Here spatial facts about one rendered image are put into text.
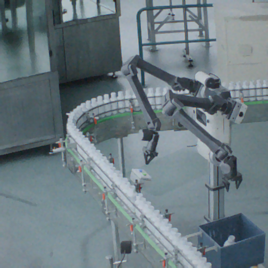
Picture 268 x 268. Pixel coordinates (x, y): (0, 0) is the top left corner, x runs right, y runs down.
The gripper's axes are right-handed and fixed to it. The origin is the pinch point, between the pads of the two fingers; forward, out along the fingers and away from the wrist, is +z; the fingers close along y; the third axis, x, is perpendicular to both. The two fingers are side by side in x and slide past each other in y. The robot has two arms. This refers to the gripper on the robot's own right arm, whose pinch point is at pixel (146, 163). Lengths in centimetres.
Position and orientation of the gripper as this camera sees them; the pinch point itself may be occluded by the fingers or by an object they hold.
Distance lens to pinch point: 480.3
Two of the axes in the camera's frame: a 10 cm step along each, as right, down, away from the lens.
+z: -2.5, 9.4, 2.5
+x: 8.9, 1.2, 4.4
